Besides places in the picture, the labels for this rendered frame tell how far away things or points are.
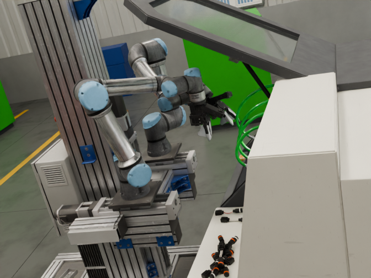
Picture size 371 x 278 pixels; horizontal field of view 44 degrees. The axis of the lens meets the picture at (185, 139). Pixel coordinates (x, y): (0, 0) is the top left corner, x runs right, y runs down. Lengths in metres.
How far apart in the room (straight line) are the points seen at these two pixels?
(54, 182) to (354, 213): 1.74
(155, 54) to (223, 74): 3.01
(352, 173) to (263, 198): 0.23
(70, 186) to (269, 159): 1.55
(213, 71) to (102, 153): 3.34
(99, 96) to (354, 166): 1.09
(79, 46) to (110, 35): 7.12
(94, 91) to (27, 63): 8.40
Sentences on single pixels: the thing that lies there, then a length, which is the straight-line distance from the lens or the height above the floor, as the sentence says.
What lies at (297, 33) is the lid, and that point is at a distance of 2.44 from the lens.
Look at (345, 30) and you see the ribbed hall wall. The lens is 8.80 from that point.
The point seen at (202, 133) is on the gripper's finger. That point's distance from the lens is 2.22.
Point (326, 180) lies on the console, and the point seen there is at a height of 1.47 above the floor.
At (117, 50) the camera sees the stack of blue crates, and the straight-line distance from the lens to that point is 8.42.
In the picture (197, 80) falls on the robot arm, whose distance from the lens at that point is 2.12.
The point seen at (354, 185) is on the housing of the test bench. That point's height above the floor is 1.45.
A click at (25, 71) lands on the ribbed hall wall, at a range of 10.39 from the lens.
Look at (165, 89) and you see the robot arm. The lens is 2.08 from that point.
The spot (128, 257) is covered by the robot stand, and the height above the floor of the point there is 0.56.
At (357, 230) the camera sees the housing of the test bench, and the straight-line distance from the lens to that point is 1.28.
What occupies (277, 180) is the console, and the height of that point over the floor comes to 1.48.
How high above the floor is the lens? 2.05
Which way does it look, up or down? 21 degrees down
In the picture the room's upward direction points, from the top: 13 degrees counter-clockwise
